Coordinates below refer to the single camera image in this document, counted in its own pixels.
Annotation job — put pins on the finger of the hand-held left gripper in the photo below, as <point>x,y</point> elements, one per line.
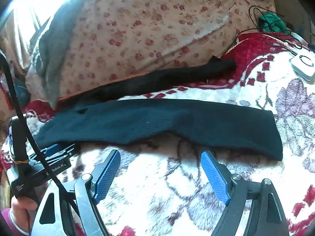
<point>62,149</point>

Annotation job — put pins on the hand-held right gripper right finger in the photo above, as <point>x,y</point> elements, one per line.
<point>214,177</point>

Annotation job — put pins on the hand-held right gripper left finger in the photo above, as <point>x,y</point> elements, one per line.
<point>108,174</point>

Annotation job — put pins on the black pants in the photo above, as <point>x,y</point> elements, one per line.
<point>172,123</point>

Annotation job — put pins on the person's left forearm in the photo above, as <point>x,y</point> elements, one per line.
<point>7,225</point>

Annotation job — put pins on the person's left hand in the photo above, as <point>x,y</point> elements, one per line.
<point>22,207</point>

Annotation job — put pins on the red white floral blanket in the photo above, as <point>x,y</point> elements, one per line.
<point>172,191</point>

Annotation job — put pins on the grey fleece garment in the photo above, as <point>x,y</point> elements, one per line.
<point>59,36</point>

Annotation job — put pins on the white charger box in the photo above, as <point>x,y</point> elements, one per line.
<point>304,66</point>

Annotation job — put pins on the beige floral quilt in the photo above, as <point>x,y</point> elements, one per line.
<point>147,29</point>

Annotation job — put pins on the green cloth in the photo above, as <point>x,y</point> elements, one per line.
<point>270,21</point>

